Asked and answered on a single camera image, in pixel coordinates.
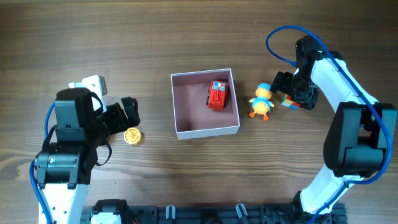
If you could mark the yellow round wheel toy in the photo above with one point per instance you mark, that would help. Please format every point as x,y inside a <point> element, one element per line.
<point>132,136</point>

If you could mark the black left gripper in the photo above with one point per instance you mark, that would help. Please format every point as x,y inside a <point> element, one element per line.
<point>120,119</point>

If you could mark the yellow duck toy blue hat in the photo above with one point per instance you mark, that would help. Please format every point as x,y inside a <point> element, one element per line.
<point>261,104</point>

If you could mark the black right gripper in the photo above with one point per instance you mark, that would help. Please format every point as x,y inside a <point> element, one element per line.
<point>289,86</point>

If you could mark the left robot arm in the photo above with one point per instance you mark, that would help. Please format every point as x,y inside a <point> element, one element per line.
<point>61,172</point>

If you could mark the red toy truck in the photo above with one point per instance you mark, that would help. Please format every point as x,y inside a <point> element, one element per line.
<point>217,94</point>

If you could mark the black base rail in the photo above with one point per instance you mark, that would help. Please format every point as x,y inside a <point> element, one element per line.
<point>241,213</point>

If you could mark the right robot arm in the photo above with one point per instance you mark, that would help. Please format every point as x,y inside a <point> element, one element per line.
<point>358,145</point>

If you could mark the colourful puzzle cube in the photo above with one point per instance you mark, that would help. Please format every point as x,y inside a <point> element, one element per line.
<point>287,101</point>

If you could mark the white box pink inside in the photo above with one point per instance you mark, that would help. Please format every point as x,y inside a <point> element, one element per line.
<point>193,117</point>

